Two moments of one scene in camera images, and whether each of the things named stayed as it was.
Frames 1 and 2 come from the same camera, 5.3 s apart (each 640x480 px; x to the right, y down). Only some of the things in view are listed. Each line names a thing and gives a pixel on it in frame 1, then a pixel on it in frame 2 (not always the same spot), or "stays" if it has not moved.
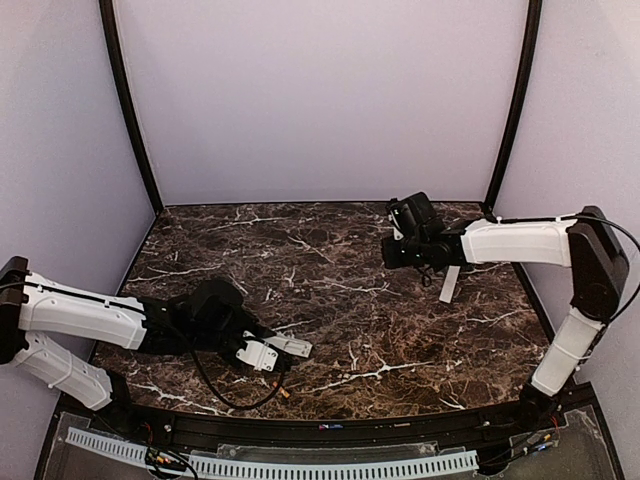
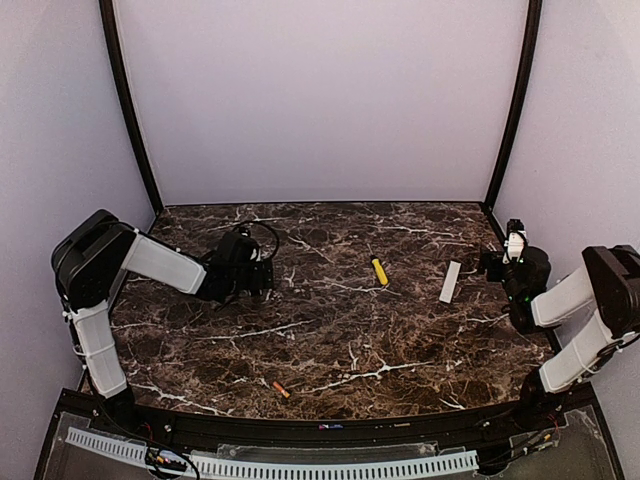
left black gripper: [261, 340] to [265, 275]
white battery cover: [450, 284] stays
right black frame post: [521, 106] stays
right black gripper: [391, 255] to [489, 263]
